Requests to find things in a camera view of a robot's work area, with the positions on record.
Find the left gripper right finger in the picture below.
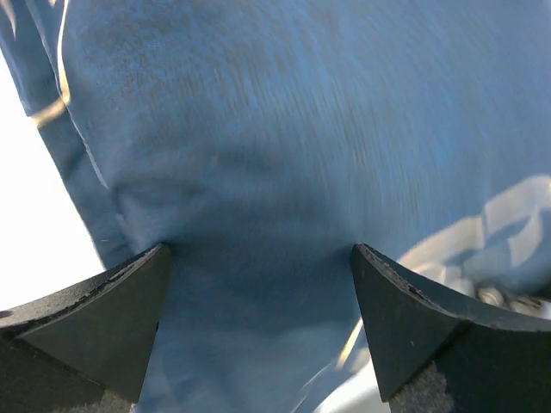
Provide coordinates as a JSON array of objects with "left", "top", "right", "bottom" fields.
[{"left": 351, "top": 244, "right": 550, "bottom": 403}]

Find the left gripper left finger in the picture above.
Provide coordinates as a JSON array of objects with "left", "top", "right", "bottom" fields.
[{"left": 1, "top": 244, "right": 171, "bottom": 404}]

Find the blue fish-print pillowcase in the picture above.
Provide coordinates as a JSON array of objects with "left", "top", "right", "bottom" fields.
[{"left": 1, "top": 1, "right": 550, "bottom": 412}]

